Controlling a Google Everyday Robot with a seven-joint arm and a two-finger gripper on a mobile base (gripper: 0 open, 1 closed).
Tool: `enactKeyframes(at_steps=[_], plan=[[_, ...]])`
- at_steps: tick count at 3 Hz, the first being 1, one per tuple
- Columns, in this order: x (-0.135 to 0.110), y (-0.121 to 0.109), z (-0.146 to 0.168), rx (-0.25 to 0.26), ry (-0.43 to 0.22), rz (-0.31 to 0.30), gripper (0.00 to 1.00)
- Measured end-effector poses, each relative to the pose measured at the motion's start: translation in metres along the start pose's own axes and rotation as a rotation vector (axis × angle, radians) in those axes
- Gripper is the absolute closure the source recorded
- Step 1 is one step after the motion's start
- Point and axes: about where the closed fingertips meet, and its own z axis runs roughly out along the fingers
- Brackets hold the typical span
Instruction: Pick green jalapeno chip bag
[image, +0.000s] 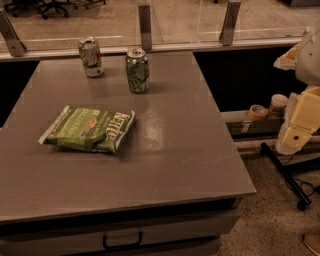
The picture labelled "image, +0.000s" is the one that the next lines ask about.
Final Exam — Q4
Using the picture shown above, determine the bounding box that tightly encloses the green jalapeno chip bag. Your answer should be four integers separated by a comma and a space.
38, 105, 136, 153

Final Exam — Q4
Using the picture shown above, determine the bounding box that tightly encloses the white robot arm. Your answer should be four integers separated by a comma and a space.
274, 21, 320, 155

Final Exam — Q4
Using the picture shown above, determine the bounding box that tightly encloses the small lidded jar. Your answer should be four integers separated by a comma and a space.
268, 94, 288, 116

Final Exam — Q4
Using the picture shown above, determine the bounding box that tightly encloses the orange tape roll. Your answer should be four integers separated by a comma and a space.
249, 104, 268, 121

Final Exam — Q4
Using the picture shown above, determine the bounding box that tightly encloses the black stand base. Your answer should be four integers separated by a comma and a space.
260, 143, 320, 211

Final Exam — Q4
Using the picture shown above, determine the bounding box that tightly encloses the grey low shelf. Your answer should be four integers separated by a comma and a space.
221, 110, 284, 137

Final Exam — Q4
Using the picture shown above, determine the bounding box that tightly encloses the shoe tip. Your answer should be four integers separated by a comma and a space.
303, 233, 320, 256

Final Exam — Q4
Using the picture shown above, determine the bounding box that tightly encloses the grey cabinet drawer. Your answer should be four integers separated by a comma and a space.
0, 209, 240, 256

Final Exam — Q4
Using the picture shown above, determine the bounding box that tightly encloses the white green soda can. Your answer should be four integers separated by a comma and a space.
78, 37, 104, 77

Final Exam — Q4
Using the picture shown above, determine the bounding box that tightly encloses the glass partition panel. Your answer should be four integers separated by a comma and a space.
9, 0, 320, 50

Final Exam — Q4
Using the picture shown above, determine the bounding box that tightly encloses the black office chair base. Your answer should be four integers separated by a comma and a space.
2, 0, 107, 20

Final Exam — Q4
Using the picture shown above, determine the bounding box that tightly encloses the black cable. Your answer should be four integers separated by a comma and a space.
283, 151, 320, 198

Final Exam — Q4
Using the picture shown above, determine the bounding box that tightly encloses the right metal glass bracket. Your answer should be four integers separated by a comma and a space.
219, 0, 241, 46

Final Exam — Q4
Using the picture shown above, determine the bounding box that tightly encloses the metal glass bracket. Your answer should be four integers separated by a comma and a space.
219, 0, 241, 46
0, 8, 26, 57
138, 5, 152, 50

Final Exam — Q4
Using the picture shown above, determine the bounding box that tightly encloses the middle metal glass bracket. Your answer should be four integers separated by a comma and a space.
138, 5, 152, 50

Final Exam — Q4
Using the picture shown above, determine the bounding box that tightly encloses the black drawer handle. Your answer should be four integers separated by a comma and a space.
102, 231, 143, 251

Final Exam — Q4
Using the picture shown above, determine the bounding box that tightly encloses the left metal glass bracket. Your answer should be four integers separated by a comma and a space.
0, 8, 26, 57

